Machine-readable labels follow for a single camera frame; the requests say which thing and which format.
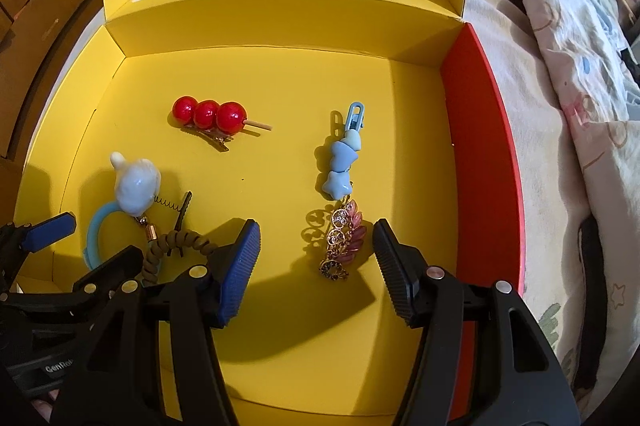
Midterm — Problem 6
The white green patterned bedsheet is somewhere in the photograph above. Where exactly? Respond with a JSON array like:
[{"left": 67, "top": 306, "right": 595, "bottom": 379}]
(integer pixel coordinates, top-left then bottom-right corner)
[{"left": 462, "top": 0, "right": 640, "bottom": 407}]

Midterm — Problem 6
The brown spiral hair tie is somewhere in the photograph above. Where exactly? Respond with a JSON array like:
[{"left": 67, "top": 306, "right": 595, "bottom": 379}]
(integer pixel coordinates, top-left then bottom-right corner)
[{"left": 141, "top": 230, "right": 219, "bottom": 289}]

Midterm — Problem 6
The blue star hair clip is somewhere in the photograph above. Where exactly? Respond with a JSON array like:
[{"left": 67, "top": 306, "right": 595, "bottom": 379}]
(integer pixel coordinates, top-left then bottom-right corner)
[{"left": 315, "top": 102, "right": 366, "bottom": 201}]

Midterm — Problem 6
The gold crystal hair clip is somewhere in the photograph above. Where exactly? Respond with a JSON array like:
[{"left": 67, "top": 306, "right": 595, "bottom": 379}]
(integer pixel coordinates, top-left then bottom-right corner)
[{"left": 319, "top": 200, "right": 373, "bottom": 281}]

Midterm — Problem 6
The wooden wardrobe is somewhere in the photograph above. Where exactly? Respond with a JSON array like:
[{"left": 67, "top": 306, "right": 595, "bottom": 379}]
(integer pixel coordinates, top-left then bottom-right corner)
[{"left": 0, "top": 0, "right": 151, "bottom": 161}]

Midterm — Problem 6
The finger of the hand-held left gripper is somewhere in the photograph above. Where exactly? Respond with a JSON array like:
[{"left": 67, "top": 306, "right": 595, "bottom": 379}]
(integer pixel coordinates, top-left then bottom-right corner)
[
  {"left": 0, "top": 212, "right": 77, "bottom": 257},
  {"left": 71, "top": 245, "right": 147, "bottom": 295}
]

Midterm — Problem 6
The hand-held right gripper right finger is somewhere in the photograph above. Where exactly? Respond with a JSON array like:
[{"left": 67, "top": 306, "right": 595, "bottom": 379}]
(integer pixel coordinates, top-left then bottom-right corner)
[{"left": 372, "top": 218, "right": 583, "bottom": 426}]

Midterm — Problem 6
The black hair clip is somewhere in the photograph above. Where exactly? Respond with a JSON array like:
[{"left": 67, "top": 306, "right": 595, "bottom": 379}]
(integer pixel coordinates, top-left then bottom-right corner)
[{"left": 156, "top": 191, "right": 194, "bottom": 257}]

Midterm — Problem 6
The yellow cardboard box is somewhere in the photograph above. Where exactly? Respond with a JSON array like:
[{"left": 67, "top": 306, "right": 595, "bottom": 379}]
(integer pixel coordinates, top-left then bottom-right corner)
[{"left": 10, "top": 0, "right": 526, "bottom": 426}]

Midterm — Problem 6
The person's left hand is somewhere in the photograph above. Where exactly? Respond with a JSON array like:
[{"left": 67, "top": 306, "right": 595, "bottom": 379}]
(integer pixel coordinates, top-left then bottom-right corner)
[{"left": 31, "top": 388, "right": 62, "bottom": 425}]

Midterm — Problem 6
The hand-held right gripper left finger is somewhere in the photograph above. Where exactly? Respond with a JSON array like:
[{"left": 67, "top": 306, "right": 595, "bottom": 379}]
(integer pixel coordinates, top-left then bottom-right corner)
[{"left": 50, "top": 218, "right": 262, "bottom": 426}]

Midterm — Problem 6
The light blue hair tie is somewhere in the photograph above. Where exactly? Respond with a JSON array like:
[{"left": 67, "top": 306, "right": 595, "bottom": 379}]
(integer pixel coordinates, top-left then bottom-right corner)
[{"left": 86, "top": 151, "right": 166, "bottom": 271}]

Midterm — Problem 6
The red candied haw hair clip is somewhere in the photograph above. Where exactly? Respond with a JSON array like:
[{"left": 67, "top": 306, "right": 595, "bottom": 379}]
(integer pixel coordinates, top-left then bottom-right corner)
[{"left": 171, "top": 96, "right": 273, "bottom": 151}]

